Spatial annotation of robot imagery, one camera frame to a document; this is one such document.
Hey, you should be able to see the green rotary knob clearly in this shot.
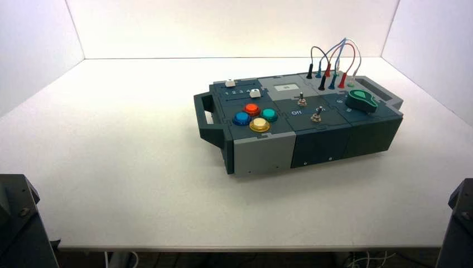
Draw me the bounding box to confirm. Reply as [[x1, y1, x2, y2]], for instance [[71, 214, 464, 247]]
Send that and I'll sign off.
[[345, 89, 379, 114]]

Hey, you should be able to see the black jumper cable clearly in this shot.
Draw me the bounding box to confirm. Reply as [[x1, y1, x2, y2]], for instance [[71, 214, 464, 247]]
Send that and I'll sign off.
[[306, 46, 330, 92]]

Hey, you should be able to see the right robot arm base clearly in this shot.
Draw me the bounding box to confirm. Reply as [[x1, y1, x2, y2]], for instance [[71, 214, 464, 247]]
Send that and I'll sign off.
[[436, 178, 473, 268]]

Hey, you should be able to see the white cable bundle under table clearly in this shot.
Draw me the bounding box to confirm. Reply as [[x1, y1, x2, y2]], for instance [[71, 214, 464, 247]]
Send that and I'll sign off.
[[345, 251, 397, 268]]

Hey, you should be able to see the blue jumper cable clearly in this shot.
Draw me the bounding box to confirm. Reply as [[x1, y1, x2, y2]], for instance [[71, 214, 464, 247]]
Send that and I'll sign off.
[[315, 38, 348, 90]]

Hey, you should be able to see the dark grey control box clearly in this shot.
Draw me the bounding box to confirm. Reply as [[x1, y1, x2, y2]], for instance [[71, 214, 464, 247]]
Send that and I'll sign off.
[[193, 74, 404, 176]]

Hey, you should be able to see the green round push button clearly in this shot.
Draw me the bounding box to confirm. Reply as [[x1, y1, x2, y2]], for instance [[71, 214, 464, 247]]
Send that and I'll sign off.
[[260, 108, 278, 123]]

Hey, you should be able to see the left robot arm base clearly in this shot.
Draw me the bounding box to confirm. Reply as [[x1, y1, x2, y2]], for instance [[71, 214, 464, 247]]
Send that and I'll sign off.
[[0, 174, 61, 268]]

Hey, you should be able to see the red round push button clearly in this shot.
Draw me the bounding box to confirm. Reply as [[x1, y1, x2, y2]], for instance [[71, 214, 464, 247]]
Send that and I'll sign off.
[[243, 103, 262, 117]]

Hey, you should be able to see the white jumper cable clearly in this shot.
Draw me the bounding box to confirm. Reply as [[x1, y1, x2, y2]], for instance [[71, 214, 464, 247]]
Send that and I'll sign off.
[[334, 38, 362, 83]]

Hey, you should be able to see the red jumper cable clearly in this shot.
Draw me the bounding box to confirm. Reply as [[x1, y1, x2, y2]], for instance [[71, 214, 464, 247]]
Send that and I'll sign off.
[[325, 42, 356, 89]]

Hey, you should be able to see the yellow round push button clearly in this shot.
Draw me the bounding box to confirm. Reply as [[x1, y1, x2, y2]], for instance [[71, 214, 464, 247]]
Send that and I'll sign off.
[[249, 117, 271, 133]]

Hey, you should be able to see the blue round push button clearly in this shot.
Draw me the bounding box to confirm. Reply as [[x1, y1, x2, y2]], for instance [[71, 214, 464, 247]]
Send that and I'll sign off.
[[233, 112, 252, 127]]

